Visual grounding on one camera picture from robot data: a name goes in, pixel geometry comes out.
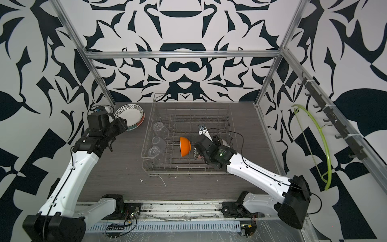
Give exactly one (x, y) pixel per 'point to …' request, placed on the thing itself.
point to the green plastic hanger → (329, 174)
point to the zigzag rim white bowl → (132, 113)
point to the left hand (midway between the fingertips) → (121, 119)
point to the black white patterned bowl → (195, 153)
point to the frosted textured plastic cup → (157, 141)
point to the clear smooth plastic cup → (160, 130)
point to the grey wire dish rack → (171, 135)
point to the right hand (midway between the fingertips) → (205, 138)
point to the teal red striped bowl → (138, 124)
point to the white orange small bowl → (185, 146)
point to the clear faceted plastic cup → (155, 152)
